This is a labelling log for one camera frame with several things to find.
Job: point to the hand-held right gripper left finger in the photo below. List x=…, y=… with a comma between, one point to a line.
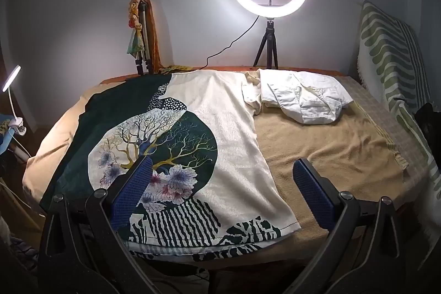
x=134, y=184

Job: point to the white shirt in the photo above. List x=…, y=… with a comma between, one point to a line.
x=310, y=103

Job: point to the white clip lamp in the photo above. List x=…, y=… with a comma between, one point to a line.
x=11, y=77

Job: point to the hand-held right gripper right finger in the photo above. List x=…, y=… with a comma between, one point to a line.
x=311, y=191

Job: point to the green and cream printed t-shirt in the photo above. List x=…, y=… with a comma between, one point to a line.
x=234, y=142

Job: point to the orange patterned scarf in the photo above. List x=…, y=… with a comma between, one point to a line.
x=157, y=39

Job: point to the orange wooden bed frame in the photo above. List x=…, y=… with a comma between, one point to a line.
x=227, y=67

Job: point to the blue patterned cloth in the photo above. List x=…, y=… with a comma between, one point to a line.
x=6, y=135

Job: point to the green striped pillow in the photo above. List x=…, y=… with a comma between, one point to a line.
x=386, y=49

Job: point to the black tripod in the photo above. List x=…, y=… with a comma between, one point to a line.
x=265, y=42

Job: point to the beige blanket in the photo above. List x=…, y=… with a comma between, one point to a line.
x=327, y=142

